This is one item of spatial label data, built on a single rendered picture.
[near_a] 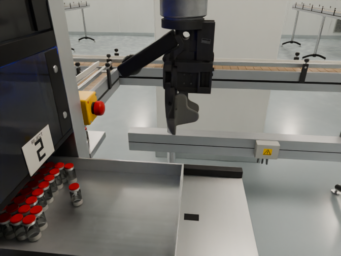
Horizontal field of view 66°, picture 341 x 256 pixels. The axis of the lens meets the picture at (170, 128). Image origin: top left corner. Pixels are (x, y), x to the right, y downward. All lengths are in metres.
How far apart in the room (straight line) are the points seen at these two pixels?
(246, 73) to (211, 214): 0.90
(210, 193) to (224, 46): 1.44
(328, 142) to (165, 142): 0.88
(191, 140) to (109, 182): 0.92
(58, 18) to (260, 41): 1.54
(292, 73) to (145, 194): 1.01
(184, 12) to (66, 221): 0.43
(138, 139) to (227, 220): 1.06
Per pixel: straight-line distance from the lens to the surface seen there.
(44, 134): 0.55
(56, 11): 0.61
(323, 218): 2.01
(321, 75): 1.45
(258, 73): 1.36
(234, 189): 0.63
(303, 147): 1.62
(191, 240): 0.52
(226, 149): 1.54
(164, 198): 0.59
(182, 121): 0.49
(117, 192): 0.61
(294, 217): 1.93
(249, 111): 2.10
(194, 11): 0.43
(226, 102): 2.05
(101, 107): 0.73
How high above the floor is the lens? 1.28
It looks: 28 degrees down
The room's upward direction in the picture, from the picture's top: straight up
